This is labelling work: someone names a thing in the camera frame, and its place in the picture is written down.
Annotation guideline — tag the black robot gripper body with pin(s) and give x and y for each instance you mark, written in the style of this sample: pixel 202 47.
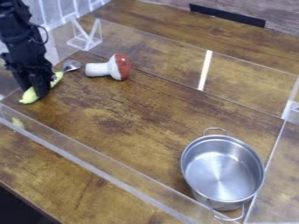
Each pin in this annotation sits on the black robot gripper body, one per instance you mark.
pixel 24 59

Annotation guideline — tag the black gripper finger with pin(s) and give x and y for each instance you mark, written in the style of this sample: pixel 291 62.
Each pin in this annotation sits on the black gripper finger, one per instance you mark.
pixel 22 78
pixel 40 80

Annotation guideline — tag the red and white toy mushroom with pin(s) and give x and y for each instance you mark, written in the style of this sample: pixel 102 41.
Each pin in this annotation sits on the red and white toy mushroom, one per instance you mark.
pixel 118 67

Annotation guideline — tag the black strip on table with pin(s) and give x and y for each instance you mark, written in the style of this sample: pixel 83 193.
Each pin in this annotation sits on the black strip on table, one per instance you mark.
pixel 227 15

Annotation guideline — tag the stainless steel pot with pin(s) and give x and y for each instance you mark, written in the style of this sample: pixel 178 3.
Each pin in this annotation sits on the stainless steel pot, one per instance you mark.
pixel 224 173

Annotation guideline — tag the clear acrylic triangle bracket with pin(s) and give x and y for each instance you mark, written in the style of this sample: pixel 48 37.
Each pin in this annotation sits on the clear acrylic triangle bracket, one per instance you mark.
pixel 86 40

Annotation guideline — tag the clear acrylic barrier wall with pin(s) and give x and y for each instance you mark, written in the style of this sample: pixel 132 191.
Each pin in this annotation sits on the clear acrylic barrier wall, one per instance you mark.
pixel 91 154

